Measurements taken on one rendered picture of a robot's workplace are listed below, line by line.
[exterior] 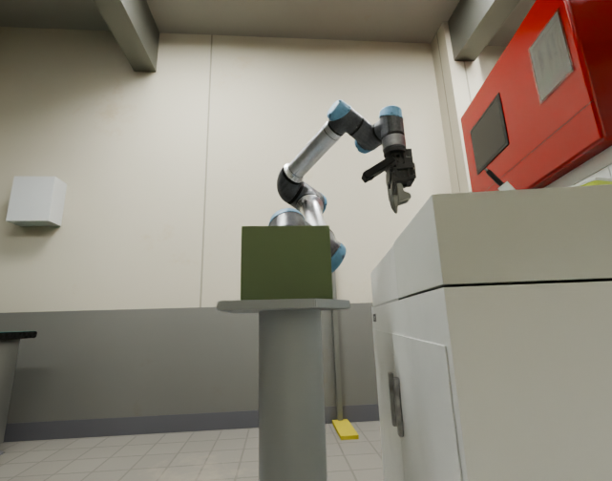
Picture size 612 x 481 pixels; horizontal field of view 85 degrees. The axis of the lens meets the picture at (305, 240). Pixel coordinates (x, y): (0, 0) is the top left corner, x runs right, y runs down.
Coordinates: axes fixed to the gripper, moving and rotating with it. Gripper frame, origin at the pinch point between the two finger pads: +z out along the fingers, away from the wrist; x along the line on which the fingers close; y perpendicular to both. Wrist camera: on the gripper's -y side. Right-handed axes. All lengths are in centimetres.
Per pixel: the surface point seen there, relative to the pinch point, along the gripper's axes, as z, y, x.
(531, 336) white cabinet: 36, 7, -50
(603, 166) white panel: -7, 59, -8
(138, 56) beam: -200, -182, 137
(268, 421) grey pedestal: 55, -36, -20
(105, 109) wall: -158, -218, 150
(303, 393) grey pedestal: 49, -28, -21
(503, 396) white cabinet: 44, 2, -50
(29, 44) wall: -226, -292, 138
